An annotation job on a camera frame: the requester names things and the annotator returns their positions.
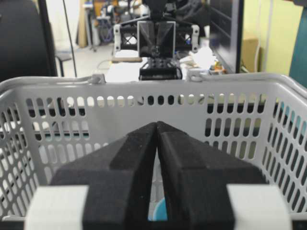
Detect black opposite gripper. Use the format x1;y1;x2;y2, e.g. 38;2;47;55
113;0;200;81

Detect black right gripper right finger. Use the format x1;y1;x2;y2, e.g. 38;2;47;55
156;121;293;230

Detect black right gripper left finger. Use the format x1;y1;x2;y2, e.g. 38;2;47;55
24;122;158;230

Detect light blue object in basket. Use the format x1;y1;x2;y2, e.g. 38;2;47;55
148;198;168;221

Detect grey plastic shopping basket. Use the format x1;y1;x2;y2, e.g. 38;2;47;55
0;73;307;217

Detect brown wooden block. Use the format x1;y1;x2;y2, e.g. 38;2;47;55
111;57;142;63

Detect white crumpled cloth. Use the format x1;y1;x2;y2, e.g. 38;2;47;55
191;46;216;69

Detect black monitor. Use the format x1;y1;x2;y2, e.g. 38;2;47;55
209;0;244;73

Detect cardboard box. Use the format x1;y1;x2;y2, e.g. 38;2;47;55
241;32;258;72

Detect black office chair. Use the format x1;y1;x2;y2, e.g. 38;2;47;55
0;0;58;81

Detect teal curtain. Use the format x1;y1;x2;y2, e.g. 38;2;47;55
289;0;307;87

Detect black hanging cable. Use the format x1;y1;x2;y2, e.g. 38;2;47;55
62;0;78;78

